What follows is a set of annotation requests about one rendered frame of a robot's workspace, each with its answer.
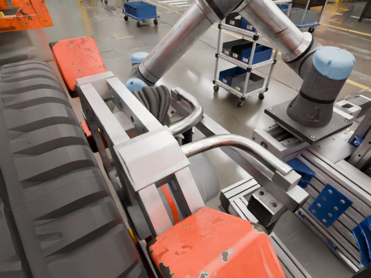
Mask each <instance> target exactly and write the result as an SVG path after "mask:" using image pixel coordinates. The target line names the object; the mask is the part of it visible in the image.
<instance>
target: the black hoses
mask: <svg viewBox="0 0 371 278"><path fill-rule="evenodd" d="M131 93H132V94H133V95H134V96H135V97H136V99H137V100H138V101H139V102H140V103H141V104H142V105H143V106H144V107H145V108H146V109H147V110H148V111H149V112H150V113H151V114H152V115H153V116H154V117H155V118H156V119H157V120H158V122H159V123H160V124H161V125H162V126H165V124H163V123H164V121H165V118H166V115H167V112H168V108H169V103H170V93H169V90H168V88H167V87H166V86H165V85H163V84H161V85H159V86H156V87H155V88H154V87H153V86H150V87H149V86H144V87H142V90H140V91H138V92H137V91H135V90H134V91H132V92H131Z"/></svg>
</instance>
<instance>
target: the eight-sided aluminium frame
mask: <svg viewBox="0 0 371 278"><path fill-rule="evenodd" d="M75 81H76V84H75V88H76V91H77V93H78V96H79V99H80V102H81V107H82V110H81V112H82V115H83V118H84V120H85V123H86V125H87V127H88V129H89V131H90V132H91V134H92V137H93V139H94V142H95V144H96V147H97V150H98V152H99V155H100V157H101V159H102V165H103V167H104V170H105V172H106V174H107V176H108V178H109V180H110V181H111V183H112V185H113V188H114V190H115V192H116V194H117V197H118V199H119V201H120V198H119V195H118V192H117V191H118V189H120V188H121V187H120V185H119V183H118V181H117V178H116V177H118V174H117V171H116V168H115V165H114V162H113V159H109V158H108V155H107V152H106V150H105V147H104V144H103V141H102V139H101V136H100V133H99V131H98V128H99V129H100V131H101V133H102V135H103V136H104V138H105V140H106V142H107V144H108V145H109V147H110V149H111V150H112V152H113V154H114V157H115V160H116V163H117V165H118V167H119V169H120V171H121V173H122V175H123V177H124V179H125V181H126V183H127V185H128V187H129V189H130V191H131V193H132V195H133V197H134V199H136V200H137V202H138V204H139V206H140V208H141V211H142V213H143V216H144V218H145V220H146V222H147V225H148V227H149V229H150V231H151V235H150V236H151V238H152V239H154V238H156V237H157V236H159V235H160V234H162V233H163V232H165V231H166V230H168V229H170V228H171V227H173V225H172V223H171V220H170V219H169V216H168V214H167V211H166V209H165V207H164V205H163V202H162V200H161V198H160V195H159V193H158V191H157V188H159V187H160V186H163V185H165V184H167V183H168V184H169V187H170V189H171V192H172V194H173V196H174V199H175V201H176V203H177V205H178V208H179V210H180V212H181V214H182V217H183V219H185V218H187V217H189V216H190V215H192V214H193V213H195V212H197V211H198V210H200V209H201V208H203V207H205V205H204V203H203V200H202V197H201V195H200V193H199V191H198V188H197V186H196V184H195V181H194V179H193V177H192V174H191V172H190V170H189V168H188V167H189V165H190V162H189V160H188V159H187V158H186V156H185V154H184V153H183V151H182V150H181V148H180V146H179V144H178V142H177V140H176V139H175V138H174V137H173V135H172V134H171V132H170V130H169V129H168V127H167V126H162V125H161V124H160V123H159V122H158V120H157V119H156V118H155V117H154V116H153V115H152V114H151V113H150V112H149V111H148V110H147V109H146V108H145V107H144V106H143V105H142V104H141V103H140V102H139V101H138V100H137V99H136V97H135V96H134V95H133V94H132V93H131V92H130V91H129V90H128V89H127V88H126V87H125V86H124V85H123V84H122V82H121V81H120V80H119V78H118V76H117V75H114V74H113V73H112V72H111V71H108V72H103V73H99V74H94V75H91V76H86V77H82V78H77V79H75ZM115 106H116V107H117V108H118V110H119V111H120V112H121V111H122V112H123V113H124V114H125V115H126V117H127V118H128V119H129V120H130V122H131V123H132V124H133V125H134V127H135V131H136V133H137V134H138V136H137V137H134V138H132V139H130V138H129V136H128V135H127V134H126V132H125V131H124V129H123V128H122V127H121V125H120V124H119V123H118V121H117V119H116V118H115V117H114V115H113V111H114V108H115ZM120 203H121V201H120ZM121 206H122V208H123V205H122V203H121ZM123 210H124V208H123ZM124 212H125V210H124ZM125 214H126V212H125ZM126 217H127V214H126ZM127 221H128V224H129V226H130V228H131V230H132V232H133V235H134V236H135V237H136V239H137V241H138V243H139V245H140V247H141V249H142V251H143V253H144V255H145V258H146V260H147V262H148V264H149V266H150V268H151V270H152V272H153V274H154V276H155V278H158V276H157V274H156V272H155V269H154V267H153V264H152V262H151V260H150V258H149V255H148V253H147V250H146V245H147V244H146V242H145V240H139V239H138V237H137V235H136V233H135V231H134V229H133V227H132V225H131V223H130V221H129V219H128V217H127Z"/></svg>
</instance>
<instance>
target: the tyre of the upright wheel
mask: <svg viewBox="0 0 371 278"><path fill-rule="evenodd" d="M136 249H137V246H136V244H135V242H134V241H133V240H132V239H131V237H130V234H129V232H128V229H127V227H126V225H125V223H124V221H123V218H122V216H121V214H120V212H119V210H118V207H117V205H116V203H115V201H114V198H113V196H112V194H111V192H110V190H109V188H108V185H107V183H106V181H105V178H104V176H103V174H102V172H101V170H100V167H99V165H98V163H97V161H96V158H95V156H94V154H93V152H92V150H91V148H90V145H89V143H88V141H87V139H86V137H85V135H84V132H83V130H82V128H81V126H80V124H79V122H78V119H77V117H76V115H75V112H74V111H73V108H72V106H71V104H70V102H69V100H68V96H67V94H66V92H65V91H64V89H63V87H62V85H61V83H60V81H59V79H58V77H57V75H56V73H55V71H54V69H53V68H52V67H51V66H50V65H49V64H48V63H46V62H44V61H42V60H26V61H20V62H15V63H9V64H6V65H4V66H3V67H1V66H0V278H150V277H149V276H148V271H147V269H146V267H145V266H144V265H143V260H142V258H141V255H140V253H139V251H138V250H136Z"/></svg>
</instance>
